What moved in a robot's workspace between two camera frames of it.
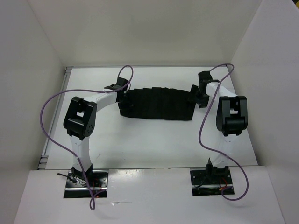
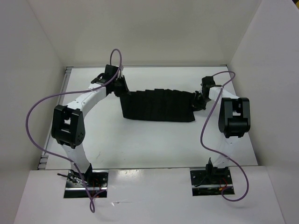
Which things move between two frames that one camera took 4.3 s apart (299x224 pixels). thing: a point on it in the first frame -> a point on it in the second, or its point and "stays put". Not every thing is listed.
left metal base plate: [98, 180] stays put
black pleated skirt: [160, 102] stays put
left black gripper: [126, 106] -> [125, 90]
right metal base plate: [211, 182] stays put
